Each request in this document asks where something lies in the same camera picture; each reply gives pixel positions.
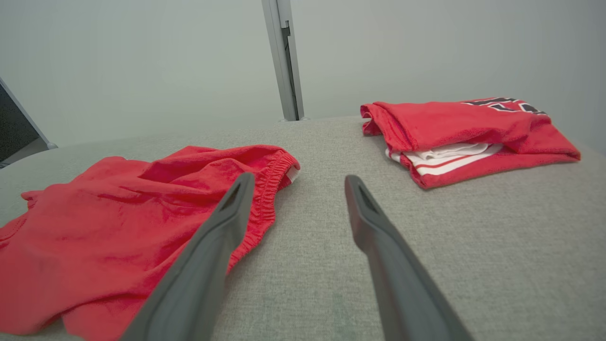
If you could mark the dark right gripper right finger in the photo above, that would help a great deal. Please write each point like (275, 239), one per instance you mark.
(397, 284)

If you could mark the grey partition post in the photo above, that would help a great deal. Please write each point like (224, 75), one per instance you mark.
(284, 57)

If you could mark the red jersey with black number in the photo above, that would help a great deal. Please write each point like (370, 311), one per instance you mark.
(450, 123)

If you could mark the red shorts with white stripes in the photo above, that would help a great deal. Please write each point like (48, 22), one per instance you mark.
(94, 227)

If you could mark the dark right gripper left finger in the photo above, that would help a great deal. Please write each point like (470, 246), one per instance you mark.
(199, 274)

